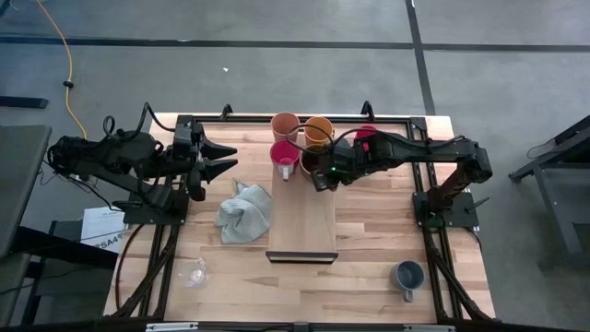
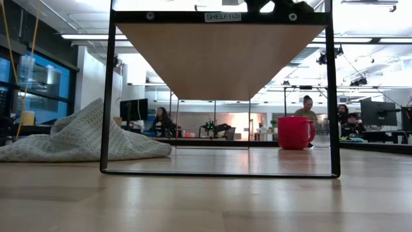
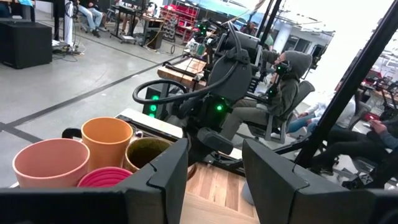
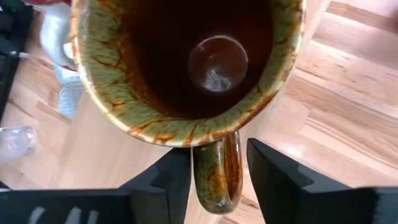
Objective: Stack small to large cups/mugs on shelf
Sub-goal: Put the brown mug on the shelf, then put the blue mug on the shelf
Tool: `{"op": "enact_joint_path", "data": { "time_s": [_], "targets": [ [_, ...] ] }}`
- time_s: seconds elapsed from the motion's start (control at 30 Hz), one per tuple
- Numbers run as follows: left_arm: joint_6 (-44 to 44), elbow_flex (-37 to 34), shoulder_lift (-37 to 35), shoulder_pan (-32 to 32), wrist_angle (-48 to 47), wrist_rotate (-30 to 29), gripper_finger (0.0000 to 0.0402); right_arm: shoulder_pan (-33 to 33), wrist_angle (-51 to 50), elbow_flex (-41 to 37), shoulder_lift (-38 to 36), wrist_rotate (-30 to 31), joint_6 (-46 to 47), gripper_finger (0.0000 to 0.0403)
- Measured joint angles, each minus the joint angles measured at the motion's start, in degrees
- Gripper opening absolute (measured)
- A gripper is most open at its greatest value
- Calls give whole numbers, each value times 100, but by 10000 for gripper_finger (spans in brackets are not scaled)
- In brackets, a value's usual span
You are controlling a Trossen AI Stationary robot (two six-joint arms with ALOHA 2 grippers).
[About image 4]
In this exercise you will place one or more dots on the clear glass cup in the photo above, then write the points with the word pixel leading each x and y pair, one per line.
pixel 17 143

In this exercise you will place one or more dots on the light wooden shelf board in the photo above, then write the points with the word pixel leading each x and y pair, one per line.
pixel 124 155

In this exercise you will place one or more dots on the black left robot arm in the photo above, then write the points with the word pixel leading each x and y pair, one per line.
pixel 11 31

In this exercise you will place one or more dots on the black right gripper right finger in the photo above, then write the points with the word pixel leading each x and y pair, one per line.
pixel 295 199

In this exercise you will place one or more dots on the brown green glazed ceramic mug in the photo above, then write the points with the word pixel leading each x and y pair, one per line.
pixel 102 77

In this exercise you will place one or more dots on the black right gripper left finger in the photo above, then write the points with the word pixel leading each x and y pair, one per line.
pixel 168 193

